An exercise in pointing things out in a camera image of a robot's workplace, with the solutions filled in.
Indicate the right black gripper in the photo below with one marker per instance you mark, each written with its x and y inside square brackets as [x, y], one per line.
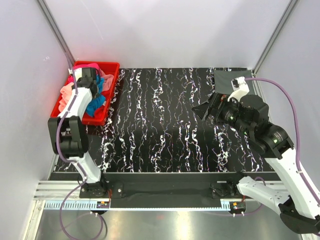
[219, 103]

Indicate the blue t shirt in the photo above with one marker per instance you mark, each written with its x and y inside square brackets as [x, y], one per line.
[98, 101]

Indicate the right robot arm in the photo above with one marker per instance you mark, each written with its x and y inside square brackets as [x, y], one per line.
[249, 115]

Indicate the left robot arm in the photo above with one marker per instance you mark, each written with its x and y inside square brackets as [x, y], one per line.
[67, 132]

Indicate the hot pink t shirt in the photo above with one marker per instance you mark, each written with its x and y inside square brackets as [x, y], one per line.
[89, 65]

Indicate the dusty pink t shirt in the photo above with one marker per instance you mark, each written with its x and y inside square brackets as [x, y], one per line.
[107, 81]

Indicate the peach t shirt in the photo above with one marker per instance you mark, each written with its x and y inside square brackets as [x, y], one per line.
[66, 93]

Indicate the folded dark grey t shirt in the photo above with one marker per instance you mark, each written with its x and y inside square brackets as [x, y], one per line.
[223, 80]

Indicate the red t shirt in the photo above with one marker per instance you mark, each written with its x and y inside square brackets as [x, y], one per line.
[99, 112]

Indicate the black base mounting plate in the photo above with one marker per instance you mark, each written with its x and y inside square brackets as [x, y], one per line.
[164, 190]

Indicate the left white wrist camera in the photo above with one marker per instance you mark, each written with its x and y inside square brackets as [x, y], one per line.
[76, 73]

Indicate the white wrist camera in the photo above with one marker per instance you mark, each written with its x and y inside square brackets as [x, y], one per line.
[240, 88]
[76, 73]

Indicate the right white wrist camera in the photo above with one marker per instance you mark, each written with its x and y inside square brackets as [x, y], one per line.
[240, 88]

